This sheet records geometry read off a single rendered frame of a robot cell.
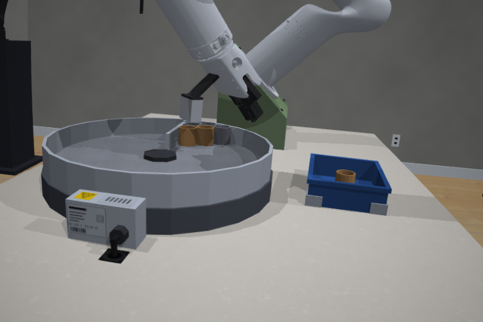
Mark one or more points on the bronze bushing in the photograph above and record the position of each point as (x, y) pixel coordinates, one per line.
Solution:
(345, 176)
(205, 135)
(187, 135)

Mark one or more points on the blue open-top crate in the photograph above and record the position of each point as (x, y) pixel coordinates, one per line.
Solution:
(343, 195)

